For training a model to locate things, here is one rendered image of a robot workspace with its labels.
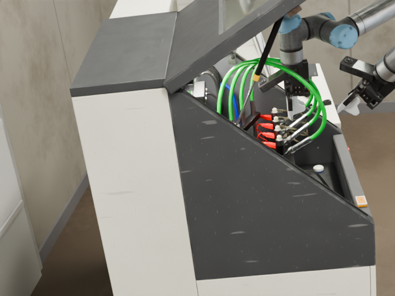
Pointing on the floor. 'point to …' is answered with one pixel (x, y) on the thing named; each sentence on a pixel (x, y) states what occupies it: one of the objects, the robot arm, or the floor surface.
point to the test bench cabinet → (296, 283)
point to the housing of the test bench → (134, 151)
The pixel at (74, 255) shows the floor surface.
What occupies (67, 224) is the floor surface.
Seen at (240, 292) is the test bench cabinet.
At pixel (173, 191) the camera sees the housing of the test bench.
